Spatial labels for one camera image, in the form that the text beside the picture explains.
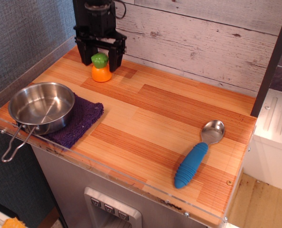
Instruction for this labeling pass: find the white toy sink cabinet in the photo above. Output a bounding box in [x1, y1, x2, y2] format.
[243, 89, 282, 189]

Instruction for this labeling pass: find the blue handled metal spoon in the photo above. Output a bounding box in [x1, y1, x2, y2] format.
[174, 120, 225, 189]

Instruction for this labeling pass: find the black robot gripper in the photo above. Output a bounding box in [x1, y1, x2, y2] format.
[77, 0, 127, 72]

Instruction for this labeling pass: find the yellow toy at corner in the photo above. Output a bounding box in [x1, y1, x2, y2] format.
[2, 218, 26, 228]

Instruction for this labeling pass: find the dark left shelf post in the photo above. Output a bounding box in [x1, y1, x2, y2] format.
[72, 0, 87, 48]

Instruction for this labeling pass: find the purple knitted cloth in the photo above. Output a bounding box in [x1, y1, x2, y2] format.
[43, 95, 104, 148]

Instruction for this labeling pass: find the stainless steel pot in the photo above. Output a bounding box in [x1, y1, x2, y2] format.
[1, 82, 75, 162]

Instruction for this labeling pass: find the dark shelf post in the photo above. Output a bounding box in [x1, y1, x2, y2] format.
[72, 0, 87, 48]
[251, 0, 282, 117]

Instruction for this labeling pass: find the orange toy carrot green top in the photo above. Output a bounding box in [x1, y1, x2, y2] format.
[91, 52, 112, 82]

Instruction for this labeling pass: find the dark right shelf post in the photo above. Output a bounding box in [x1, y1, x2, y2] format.
[251, 0, 282, 117]

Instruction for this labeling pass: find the silver toy fridge dispenser panel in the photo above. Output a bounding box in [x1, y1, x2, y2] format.
[84, 187, 142, 228]

